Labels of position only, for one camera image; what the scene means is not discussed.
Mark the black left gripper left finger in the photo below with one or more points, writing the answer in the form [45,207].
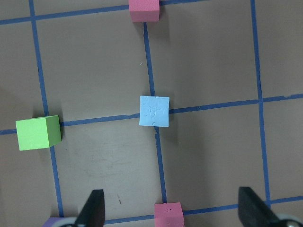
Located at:
[93,212]

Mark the green foam block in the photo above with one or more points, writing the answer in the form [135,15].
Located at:
[38,133]

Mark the pink foam block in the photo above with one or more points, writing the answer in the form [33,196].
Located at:
[144,10]
[168,215]

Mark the pink foam block near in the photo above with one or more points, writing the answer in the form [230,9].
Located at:
[168,215]

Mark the light blue foam block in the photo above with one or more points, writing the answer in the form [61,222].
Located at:
[154,111]

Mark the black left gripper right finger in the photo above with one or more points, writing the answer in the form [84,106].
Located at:
[253,212]

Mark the purple foam block left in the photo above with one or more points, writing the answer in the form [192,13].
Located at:
[59,222]

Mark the pink foam block far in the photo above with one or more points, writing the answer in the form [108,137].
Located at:
[144,10]

